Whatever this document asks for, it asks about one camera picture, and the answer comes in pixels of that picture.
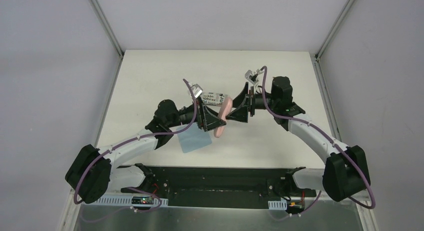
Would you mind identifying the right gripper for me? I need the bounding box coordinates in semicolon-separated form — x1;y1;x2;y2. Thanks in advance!
226;82;279;123

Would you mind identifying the pink glasses case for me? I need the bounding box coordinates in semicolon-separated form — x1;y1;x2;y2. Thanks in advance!
213;97;233;138

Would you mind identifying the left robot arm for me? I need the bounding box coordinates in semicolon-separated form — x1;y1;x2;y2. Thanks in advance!
65;97;233;204

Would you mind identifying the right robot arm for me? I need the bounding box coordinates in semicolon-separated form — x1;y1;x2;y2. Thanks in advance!
218;76;371;202

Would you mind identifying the left blue cleaning cloth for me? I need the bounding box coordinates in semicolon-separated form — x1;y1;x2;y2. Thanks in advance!
177;124;212;154

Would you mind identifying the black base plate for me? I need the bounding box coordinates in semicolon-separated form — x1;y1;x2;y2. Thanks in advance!
135;163;317;209

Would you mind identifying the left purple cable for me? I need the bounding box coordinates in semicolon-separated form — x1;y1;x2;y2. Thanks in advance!
73;78;199;224

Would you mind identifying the right white cable duct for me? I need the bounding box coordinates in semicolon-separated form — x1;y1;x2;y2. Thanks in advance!
267;199;287;211

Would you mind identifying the white cable duct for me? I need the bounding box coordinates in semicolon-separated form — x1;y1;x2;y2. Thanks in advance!
267;199;287;211
91;194;169;208

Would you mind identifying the left white cable duct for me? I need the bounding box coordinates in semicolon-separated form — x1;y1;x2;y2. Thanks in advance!
91;194;169;208

